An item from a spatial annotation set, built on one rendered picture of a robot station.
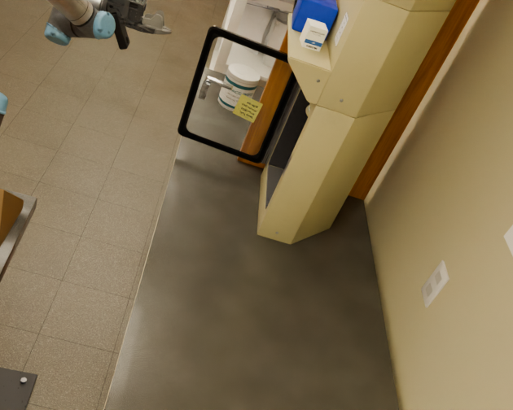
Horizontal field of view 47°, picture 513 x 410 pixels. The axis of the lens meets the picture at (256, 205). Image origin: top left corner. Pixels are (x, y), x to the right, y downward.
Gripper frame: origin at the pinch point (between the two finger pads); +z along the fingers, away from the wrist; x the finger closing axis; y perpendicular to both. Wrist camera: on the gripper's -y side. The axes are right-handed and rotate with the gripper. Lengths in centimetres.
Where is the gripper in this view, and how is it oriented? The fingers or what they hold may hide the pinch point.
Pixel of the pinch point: (167, 32)
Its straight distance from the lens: 190.4
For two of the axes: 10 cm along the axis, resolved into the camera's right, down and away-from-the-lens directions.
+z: 9.4, 2.9, 1.6
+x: 0.5, -6.0, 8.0
